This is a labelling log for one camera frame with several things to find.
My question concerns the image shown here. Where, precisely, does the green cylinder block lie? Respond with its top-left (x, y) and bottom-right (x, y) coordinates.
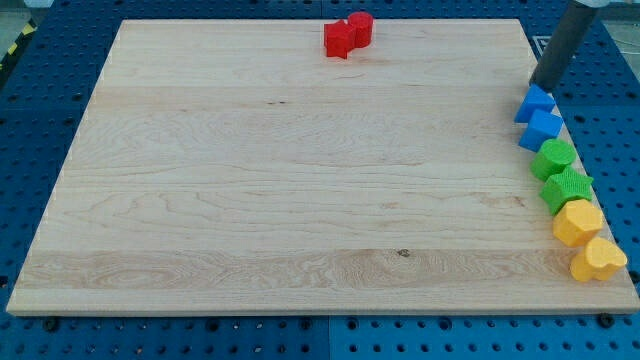
top-left (530, 139), bottom-right (577, 181)

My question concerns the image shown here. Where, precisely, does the light wooden board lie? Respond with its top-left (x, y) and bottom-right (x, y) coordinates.
top-left (7, 19), bottom-right (639, 316)

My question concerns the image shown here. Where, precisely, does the green star block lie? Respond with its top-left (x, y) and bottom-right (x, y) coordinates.
top-left (539, 167), bottom-right (593, 215)

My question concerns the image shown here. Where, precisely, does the red star block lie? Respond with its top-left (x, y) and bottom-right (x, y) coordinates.
top-left (324, 20), bottom-right (356, 59)

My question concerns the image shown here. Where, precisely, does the blue triangle block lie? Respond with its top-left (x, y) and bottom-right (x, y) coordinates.
top-left (514, 84), bottom-right (556, 123)

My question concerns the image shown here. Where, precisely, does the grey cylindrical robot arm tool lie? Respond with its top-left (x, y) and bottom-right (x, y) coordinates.
top-left (529, 0), bottom-right (610, 93)

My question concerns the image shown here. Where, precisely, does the yellow hexagon block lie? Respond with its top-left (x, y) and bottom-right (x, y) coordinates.
top-left (552, 199), bottom-right (604, 247)

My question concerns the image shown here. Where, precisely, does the yellow heart block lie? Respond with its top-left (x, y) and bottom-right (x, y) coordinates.
top-left (570, 237), bottom-right (628, 282)

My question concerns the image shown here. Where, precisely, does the red cylinder block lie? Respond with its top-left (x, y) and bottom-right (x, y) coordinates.
top-left (347, 11), bottom-right (374, 48)

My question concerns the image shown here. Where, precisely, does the blue cube block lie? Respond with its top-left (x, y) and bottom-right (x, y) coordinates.
top-left (518, 110), bottom-right (564, 152)

